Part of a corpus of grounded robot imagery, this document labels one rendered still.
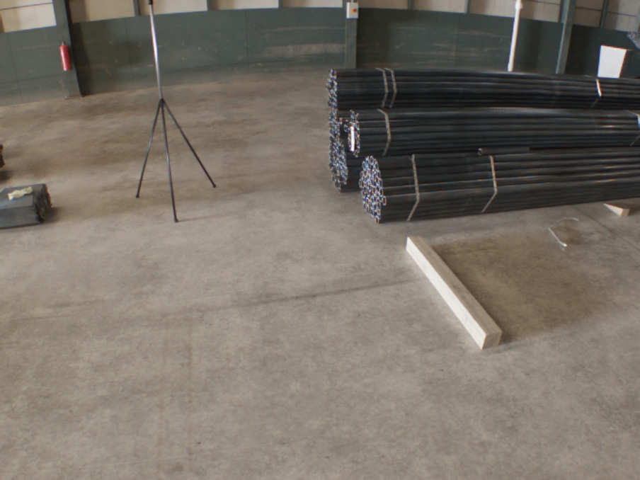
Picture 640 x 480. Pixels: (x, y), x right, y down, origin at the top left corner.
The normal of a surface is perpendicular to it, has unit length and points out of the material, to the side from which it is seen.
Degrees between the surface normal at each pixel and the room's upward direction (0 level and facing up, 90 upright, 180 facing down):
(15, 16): 90
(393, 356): 0
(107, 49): 90
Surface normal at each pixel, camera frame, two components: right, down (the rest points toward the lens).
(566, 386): 0.00, -0.87
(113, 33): 0.22, 0.48
